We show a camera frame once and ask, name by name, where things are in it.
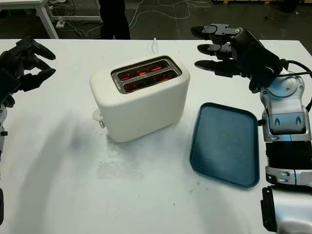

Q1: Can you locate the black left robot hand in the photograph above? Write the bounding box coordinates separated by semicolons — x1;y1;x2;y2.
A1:
0;36;57;108

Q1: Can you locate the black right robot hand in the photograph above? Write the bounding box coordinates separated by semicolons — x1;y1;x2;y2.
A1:
190;23;271;94

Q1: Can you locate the browned toast slice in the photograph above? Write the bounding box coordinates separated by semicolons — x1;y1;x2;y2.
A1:
126;77;171;93

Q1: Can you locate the person in dark trousers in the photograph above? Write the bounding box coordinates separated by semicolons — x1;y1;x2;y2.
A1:
99;0;131;40

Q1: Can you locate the white two-slot toaster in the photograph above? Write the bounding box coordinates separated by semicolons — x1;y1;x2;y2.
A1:
89;55;191;143

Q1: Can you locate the white background desk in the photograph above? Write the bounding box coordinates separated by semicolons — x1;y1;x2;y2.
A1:
0;0;103;39

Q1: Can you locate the black equipment base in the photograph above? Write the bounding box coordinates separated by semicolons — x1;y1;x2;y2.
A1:
279;0;297;14

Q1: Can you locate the dark blue plastic tray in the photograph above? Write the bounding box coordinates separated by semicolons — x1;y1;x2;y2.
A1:
189;102;259;188

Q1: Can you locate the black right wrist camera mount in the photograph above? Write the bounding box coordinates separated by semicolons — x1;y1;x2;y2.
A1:
245;40;281;80

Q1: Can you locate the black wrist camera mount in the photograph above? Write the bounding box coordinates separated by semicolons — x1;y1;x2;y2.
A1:
245;40;281;80
0;69;22;101

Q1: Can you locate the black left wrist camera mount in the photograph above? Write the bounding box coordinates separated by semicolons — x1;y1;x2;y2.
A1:
0;69;22;101

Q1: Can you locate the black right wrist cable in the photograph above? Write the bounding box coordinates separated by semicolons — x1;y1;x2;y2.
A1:
279;58;312;79

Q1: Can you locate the thin white floor cable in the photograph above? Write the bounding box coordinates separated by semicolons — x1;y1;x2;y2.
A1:
64;21;102;39

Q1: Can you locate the white toaster power cord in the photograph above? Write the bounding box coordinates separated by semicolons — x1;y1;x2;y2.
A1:
151;38;160;55

